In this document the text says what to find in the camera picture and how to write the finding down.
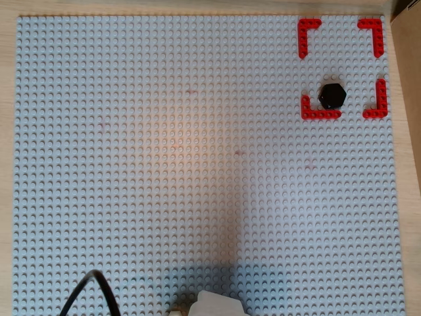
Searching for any black round Lego piece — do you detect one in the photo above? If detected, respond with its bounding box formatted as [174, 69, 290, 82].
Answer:
[317, 82, 348, 111]

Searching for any grey Lego baseplate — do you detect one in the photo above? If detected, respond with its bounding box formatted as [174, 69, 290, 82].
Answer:
[11, 14, 409, 316]

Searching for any red L-shaped Lego bracket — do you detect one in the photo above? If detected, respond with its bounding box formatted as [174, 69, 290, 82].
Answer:
[297, 18, 322, 59]
[362, 78, 389, 119]
[357, 18, 385, 59]
[301, 94, 343, 120]

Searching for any black camera cable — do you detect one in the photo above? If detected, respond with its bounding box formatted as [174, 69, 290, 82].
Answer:
[60, 269, 122, 316]

